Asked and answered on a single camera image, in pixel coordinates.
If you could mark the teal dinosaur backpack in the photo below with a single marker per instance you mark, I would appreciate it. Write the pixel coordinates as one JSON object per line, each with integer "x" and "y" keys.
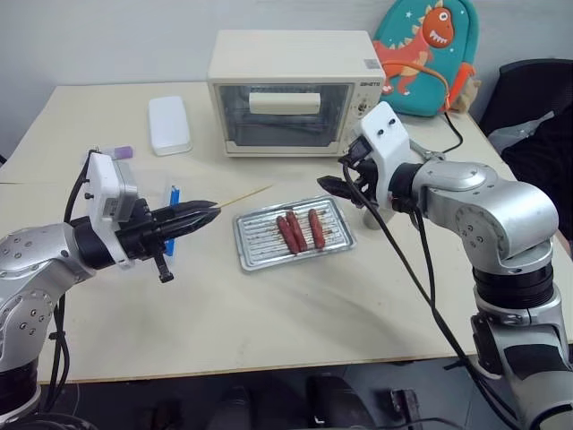
{"x": 403, "y": 76}

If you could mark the red-brown sausage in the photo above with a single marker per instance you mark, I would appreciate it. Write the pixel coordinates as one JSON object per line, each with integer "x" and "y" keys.
{"x": 317, "y": 228}
{"x": 286, "y": 235}
{"x": 296, "y": 230}

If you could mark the thin wooden skewer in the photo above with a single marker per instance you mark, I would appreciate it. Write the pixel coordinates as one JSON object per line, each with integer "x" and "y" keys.
{"x": 246, "y": 195}

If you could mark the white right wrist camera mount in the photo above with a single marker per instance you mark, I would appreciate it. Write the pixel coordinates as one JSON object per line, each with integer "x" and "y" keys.
{"x": 387, "y": 134}

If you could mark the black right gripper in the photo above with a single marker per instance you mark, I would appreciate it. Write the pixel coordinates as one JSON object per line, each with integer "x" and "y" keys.
{"x": 368, "y": 179}

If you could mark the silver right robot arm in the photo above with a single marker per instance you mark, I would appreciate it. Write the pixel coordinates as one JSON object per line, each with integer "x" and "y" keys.
{"x": 501, "y": 215}

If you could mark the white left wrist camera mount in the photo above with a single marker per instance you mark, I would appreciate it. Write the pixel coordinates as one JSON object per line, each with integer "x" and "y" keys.
{"x": 104, "y": 188}

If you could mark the silver metal baking tray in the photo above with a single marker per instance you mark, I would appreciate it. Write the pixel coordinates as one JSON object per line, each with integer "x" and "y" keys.
{"x": 255, "y": 244}

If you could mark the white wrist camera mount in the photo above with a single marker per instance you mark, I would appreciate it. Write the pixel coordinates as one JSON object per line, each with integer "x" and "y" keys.
{"x": 104, "y": 188}
{"x": 387, "y": 134}

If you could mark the small purple capped item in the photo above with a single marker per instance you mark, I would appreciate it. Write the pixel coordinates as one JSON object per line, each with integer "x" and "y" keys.
{"x": 123, "y": 152}

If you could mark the white rectangular box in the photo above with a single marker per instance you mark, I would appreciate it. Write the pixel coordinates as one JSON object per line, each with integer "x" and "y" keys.
{"x": 169, "y": 123}

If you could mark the blue plastic piece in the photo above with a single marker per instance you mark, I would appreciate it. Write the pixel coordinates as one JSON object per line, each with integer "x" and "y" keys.
{"x": 174, "y": 195}

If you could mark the cream toaster oven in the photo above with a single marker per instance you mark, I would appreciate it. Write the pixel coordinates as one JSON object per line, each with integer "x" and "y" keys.
{"x": 291, "y": 62}

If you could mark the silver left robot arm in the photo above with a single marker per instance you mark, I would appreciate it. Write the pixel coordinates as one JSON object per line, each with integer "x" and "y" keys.
{"x": 31, "y": 264}

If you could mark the black office chair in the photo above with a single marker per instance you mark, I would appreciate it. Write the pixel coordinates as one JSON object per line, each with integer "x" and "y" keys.
{"x": 524, "y": 85}

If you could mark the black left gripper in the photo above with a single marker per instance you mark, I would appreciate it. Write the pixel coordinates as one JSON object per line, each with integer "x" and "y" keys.
{"x": 136, "y": 233}

